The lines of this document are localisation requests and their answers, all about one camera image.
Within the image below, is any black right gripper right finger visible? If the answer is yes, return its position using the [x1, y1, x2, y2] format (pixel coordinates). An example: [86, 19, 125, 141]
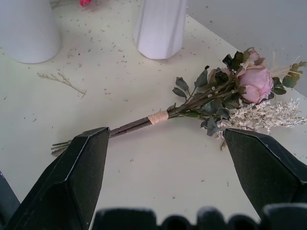
[223, 128, 307, 219]

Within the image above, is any dried loose twig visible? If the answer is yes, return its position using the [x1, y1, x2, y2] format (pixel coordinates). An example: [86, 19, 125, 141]
[37, 72, 87, 99]

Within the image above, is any white round ceramic vase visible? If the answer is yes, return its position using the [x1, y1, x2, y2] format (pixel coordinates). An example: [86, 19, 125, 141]
[0, 0, 62, 64]

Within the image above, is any white faceted ceramic vase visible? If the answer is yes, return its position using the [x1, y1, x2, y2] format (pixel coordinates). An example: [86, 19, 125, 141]
[133, 0, 188, 60]

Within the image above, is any pink rose bouquet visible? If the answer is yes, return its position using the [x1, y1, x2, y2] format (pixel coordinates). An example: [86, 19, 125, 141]
[50, 47, 307, 157]

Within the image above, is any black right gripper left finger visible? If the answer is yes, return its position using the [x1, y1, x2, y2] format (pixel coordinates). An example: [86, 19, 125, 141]
[4, 126, 110, 230]

